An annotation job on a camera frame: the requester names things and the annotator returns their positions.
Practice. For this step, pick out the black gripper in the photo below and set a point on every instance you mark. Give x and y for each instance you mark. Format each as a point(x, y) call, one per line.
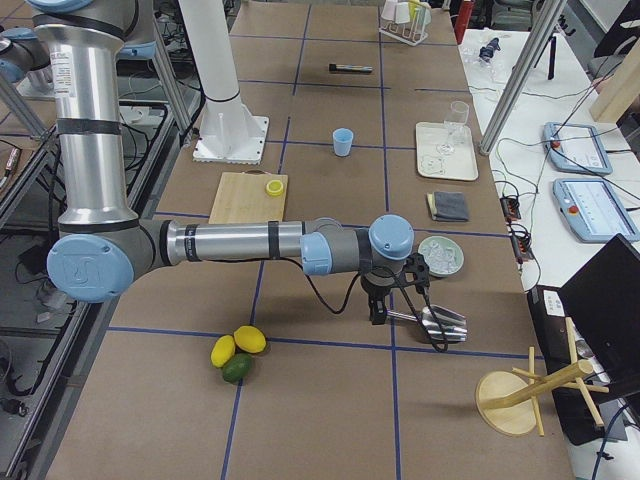
point(375, 291)

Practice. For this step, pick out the steel muddler black tip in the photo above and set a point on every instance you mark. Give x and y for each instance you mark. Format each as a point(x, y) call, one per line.
point(349, 69)

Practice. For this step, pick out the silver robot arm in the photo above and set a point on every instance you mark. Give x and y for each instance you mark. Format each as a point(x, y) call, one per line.
point(104, 246)

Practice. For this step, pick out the yellow lemon upper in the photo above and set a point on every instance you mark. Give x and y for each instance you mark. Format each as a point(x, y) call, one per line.
point(250, 339)

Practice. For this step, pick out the yellow lemon left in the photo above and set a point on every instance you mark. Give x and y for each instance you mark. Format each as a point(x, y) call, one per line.
point(223, 350)

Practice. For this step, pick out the light blue paper cup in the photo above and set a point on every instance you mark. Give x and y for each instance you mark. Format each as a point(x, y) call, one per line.
point(342, 141)

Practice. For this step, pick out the white upturned cup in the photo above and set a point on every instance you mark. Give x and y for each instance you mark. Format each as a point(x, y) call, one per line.
point(396, 11)

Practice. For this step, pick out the yellow upturned cup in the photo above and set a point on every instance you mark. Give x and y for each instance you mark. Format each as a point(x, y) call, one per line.
point(416, 12)

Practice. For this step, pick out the steel ice scoop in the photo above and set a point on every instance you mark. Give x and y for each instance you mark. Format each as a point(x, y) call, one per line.
point(439, 322)

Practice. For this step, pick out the green bowl of ice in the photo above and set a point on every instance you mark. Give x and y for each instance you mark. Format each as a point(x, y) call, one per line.
point(443, 256)

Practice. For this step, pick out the grey yellow folded cloth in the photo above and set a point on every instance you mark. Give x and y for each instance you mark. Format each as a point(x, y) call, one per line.
point(448, 206)

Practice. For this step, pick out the green lime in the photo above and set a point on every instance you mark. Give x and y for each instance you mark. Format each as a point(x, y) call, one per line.
point(237, 368)

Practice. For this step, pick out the red circuit board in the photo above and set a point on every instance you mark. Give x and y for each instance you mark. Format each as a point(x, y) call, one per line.
point(511, 208)

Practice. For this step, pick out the cream bear tray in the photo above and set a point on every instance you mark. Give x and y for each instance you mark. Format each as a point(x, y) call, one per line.
point(459, 165)

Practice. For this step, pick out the bamboo cutting board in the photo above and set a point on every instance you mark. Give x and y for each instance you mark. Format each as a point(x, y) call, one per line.
point(241, 198)

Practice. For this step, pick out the clear wine glass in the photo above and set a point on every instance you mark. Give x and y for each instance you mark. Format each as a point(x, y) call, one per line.
point(455, 119)

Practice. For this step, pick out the black monitor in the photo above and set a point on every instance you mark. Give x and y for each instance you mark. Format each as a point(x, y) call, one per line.
point(602, 298)

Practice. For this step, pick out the lower blue teach pendant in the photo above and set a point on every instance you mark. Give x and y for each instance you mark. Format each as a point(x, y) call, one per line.
point(592, 210)

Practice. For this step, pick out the blue teach pendant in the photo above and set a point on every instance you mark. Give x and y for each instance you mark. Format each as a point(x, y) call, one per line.
point(575, 148)
point(592, 210)

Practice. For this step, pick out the upper blue teach pendant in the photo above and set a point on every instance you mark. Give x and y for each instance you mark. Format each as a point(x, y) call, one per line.
point(575, 148)

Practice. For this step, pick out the blue handheld tool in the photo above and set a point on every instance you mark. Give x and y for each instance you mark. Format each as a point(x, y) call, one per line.
point(487, 52)

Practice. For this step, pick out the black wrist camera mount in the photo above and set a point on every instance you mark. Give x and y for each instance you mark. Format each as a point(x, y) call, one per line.
point(415, 272)

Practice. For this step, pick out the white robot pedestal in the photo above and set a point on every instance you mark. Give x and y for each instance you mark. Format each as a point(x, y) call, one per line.
point(228, 132)

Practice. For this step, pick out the aluminium frame post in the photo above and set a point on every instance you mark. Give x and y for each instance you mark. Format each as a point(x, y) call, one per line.
point(531, 51)

